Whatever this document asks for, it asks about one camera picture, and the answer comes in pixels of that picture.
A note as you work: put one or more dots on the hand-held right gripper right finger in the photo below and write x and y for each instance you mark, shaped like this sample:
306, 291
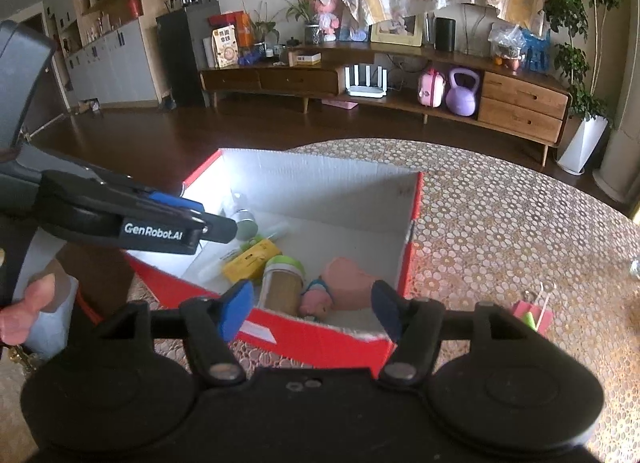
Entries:
386, 310

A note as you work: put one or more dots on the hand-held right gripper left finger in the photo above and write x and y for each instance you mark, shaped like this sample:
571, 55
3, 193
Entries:
235, 310

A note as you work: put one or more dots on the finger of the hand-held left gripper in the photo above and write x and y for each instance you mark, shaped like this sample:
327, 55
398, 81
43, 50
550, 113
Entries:
175, 203
220, 229

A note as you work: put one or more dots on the small yellow box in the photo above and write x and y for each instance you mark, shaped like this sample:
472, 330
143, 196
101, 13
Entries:
247, 263

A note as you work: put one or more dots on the pink heart-shaped box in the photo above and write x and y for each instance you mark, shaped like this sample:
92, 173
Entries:
350, 283

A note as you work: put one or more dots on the green-lidded toothpick jar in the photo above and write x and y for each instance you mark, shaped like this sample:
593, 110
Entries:
280, 288

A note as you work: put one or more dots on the pink pig figurine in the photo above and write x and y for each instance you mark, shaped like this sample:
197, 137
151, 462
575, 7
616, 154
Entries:
315, 300

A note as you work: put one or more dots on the red cardboard box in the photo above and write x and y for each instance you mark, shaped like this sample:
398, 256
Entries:
320, 348

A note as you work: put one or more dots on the green tube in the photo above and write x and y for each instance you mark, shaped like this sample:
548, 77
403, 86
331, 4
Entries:
529, 322

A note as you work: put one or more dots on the pink binder clip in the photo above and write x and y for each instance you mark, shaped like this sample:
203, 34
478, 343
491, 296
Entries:
537, 310

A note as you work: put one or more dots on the person's left hand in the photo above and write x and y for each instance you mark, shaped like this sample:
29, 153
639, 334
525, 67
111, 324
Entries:
25, 310

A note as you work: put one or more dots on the pair of shoes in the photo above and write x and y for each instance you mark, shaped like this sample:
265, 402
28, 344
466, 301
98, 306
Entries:
90, 106

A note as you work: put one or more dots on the black mini fridge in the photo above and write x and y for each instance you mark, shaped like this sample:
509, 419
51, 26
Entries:
185, 53

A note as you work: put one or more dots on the blue toy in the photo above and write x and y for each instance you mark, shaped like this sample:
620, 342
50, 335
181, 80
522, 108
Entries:
250, 60

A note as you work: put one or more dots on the printed snack box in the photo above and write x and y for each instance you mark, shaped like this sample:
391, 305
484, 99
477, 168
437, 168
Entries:
225, 48

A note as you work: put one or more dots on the flat pink box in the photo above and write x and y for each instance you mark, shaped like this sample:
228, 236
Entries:
340, 103

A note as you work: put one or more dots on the orange box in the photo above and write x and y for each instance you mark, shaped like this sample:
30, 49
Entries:
242, 25

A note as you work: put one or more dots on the flat white box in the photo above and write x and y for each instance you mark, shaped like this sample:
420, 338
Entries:
305, 58

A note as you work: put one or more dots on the small leafy potted plant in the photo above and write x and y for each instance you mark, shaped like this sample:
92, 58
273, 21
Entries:
262, 25

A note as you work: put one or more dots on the white router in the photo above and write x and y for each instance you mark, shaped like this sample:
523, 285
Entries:
365, 90

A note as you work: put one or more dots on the purple kettlebell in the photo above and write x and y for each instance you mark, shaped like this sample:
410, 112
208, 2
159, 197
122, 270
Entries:
462, 100

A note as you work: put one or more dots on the pink toy suitcase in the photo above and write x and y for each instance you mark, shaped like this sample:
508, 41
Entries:
431, 90

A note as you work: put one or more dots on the pink doll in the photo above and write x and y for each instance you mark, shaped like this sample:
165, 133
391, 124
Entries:
327, 13

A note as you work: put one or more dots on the wooden TV cabinet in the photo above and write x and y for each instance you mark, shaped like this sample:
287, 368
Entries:
520, 103

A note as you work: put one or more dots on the white planter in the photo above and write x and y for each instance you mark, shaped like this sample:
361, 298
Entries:
582, 145

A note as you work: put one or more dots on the white standing air conditioner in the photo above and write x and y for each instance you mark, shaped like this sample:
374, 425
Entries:
622, 163

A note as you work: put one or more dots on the black speaker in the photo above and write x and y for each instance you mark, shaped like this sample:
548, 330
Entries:
445, 35

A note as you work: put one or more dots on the clear plastic bag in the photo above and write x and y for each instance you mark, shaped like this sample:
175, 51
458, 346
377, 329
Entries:
505, 43

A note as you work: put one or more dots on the tall potted tree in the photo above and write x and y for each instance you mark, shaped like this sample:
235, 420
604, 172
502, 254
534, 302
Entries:
570, 58

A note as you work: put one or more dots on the wood and grey wall cabinet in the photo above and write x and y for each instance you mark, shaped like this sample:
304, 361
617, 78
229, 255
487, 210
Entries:
130, 43

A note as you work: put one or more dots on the picture frame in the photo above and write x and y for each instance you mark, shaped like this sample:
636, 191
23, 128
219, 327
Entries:
395, 35

